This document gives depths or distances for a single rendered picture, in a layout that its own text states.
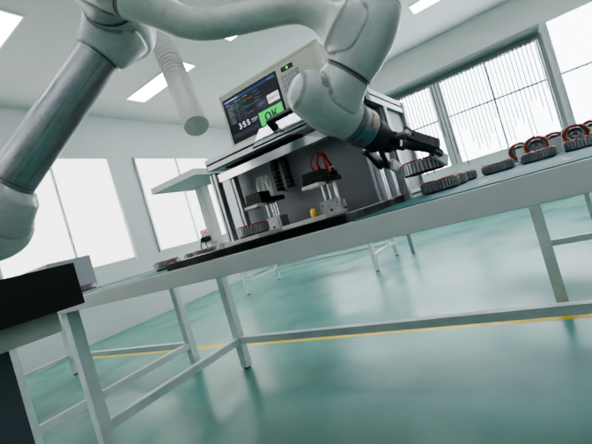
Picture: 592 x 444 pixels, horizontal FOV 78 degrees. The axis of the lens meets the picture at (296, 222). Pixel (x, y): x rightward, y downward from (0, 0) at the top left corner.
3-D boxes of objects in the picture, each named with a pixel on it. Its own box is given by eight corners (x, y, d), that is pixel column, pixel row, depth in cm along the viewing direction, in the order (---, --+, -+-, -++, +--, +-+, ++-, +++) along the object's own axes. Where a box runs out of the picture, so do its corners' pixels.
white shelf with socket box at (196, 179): (218, 253, 189) (192, 168, 190) (173, 265, 209) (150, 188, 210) (258, 240, 219) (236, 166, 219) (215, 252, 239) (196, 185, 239)
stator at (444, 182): (420, 196, 118) (417, 185, 118) (455, 185, 116) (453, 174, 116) (425, 196, 107) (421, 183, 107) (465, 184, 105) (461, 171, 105)
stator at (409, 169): (432, 169, 87) (427, 154, 87) (395, 181, 96) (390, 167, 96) (455, 163, 94) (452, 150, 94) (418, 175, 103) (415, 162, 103)
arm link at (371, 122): (362, 131, 76) (381, 143, 80) (366, 94, 79) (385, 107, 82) (333, 145, 84) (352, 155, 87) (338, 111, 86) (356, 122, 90)
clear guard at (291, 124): (329, 113, 86) (321, 89, 86) (252, 149, 99) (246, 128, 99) (374, 123, 114) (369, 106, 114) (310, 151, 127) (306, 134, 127)
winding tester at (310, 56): (333, 100, 115) (314, 38, 115) (233, 149, 139) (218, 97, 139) (374, 113, 148) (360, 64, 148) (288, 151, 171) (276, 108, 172)
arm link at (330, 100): (349, 148, 78) (381, 91, 75) (290, 116, 70) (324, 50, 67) (327, 135, 87) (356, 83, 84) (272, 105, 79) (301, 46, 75)
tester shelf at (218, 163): (366, 99, 107) (361, 84, 107) (207, 172, 143) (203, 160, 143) (405, 114, 144) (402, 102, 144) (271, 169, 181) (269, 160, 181)
